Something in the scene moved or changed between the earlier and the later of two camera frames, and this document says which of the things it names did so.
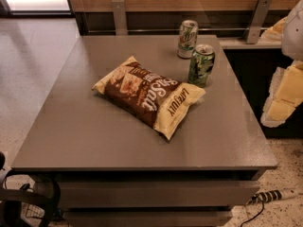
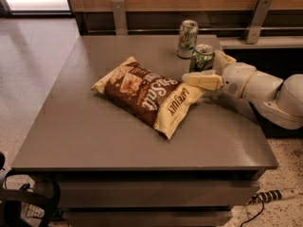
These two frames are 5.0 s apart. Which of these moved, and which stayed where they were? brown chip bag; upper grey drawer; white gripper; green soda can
Moved: white gripper
Stayed: brown chip bag; green soda can; upper grey drawer
